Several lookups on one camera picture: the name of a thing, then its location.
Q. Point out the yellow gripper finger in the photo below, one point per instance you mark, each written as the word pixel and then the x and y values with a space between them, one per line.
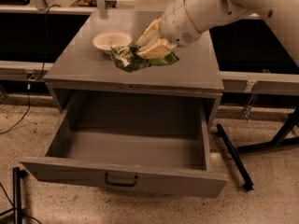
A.
pixel 151 36
pixel 159 49

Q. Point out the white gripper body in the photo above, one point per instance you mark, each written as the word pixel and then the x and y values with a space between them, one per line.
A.
pixel 177 24

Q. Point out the green jalapeno chip bag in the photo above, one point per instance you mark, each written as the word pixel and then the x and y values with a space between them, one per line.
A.
pixel 125 58

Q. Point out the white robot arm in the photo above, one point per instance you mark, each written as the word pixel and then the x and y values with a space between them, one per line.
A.
pixel 281 16

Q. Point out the grey drawer cabinet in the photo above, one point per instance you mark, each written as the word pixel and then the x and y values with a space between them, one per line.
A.
pixel 82 67

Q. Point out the open grey top drawer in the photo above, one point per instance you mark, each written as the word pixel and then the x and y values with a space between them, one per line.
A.
pixel 161 139

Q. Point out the white paper bowl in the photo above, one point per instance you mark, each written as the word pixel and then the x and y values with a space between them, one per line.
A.
pixel 108 40

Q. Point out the black stand right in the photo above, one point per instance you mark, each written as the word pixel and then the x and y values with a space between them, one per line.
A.
pixel 278 142

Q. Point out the black stand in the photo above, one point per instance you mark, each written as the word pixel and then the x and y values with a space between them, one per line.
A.
pixel 278 142
pixel 17 175

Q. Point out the black stand left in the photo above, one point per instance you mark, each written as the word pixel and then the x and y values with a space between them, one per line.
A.
pixel 17 175

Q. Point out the grey rail barrier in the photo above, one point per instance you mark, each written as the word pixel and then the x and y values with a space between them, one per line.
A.
pixel 245 54

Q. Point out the black drawer handle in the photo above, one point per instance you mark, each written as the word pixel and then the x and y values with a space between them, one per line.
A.
pixel 117 181

